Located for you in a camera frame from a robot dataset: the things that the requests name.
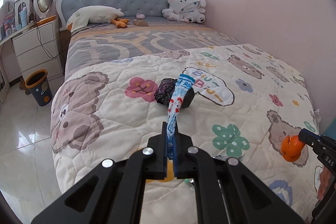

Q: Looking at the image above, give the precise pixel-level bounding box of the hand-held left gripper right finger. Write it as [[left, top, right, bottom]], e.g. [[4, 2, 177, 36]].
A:
[[173, 133, 305, 224]]

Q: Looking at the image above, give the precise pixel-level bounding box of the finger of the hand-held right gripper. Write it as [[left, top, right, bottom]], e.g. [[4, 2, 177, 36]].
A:
[[298, 128, 324, 148]]

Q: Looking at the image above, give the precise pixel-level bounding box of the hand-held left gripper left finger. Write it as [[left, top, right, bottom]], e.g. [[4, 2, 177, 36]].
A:
[[30, 134, 169, 224]]

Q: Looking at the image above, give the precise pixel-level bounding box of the orange peel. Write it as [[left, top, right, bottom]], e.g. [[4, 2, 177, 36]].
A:
[[280, 135, 308, 163]]

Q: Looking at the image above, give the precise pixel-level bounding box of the blue patterned sock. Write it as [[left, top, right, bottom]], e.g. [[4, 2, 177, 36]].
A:
[[165, 73, 196, 161]]

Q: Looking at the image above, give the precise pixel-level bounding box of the dark blue trash bin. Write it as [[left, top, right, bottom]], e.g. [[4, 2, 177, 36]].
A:
[[25, 69, 53, 107]]

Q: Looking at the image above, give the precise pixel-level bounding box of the person's right hand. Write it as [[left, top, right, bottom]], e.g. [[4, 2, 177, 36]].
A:
[[317, 166, 336, 201]]

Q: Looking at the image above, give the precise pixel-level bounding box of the printed bear quilt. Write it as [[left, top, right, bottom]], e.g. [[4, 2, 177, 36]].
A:
[[50, 43, 324, 214]]

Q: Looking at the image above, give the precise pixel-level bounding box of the black crumpled plastic bag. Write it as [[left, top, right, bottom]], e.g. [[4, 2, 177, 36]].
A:
[[154, 78, 195, 108]]

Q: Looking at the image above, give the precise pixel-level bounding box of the grey patterned bedsheet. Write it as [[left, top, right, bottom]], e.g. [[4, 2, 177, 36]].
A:
[[64, 21, 242, 83]]

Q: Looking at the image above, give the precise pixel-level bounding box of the white dog plush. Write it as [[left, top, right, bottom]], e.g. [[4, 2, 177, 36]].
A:
[[161, 0, 207, 24]]

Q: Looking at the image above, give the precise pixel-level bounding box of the white goose plush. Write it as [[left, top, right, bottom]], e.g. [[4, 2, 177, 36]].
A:
[[66, 5, 131, 32]]

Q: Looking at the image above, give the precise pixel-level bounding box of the white drawer nightstand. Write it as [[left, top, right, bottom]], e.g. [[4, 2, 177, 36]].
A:
[[12, 20, 64, 83]]

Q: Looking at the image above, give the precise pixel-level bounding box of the white desk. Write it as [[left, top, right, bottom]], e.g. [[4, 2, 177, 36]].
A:
[[0, 28, 17, 104]]

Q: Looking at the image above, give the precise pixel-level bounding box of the blue bottle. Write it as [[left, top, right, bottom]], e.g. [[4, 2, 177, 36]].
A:
[[18, 7, 28, 29]]

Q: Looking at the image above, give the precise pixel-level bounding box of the white box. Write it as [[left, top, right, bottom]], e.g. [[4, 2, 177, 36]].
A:
[[14, 0, 34, 28]]

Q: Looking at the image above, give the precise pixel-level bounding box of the black fan cable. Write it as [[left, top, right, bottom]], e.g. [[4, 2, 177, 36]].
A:
[[35, 19, 65, 59]]

